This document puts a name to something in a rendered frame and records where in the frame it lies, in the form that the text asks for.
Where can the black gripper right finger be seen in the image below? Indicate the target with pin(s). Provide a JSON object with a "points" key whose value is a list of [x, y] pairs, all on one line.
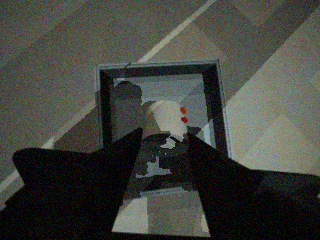
{"points": [[227, 189]]}

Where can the grey rectangular tray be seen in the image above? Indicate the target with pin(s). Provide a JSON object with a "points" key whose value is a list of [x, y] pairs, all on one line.
{"points": [[123, 93]]}

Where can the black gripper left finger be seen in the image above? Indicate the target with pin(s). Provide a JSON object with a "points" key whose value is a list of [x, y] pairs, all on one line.
{"points": [[107, 171]]}

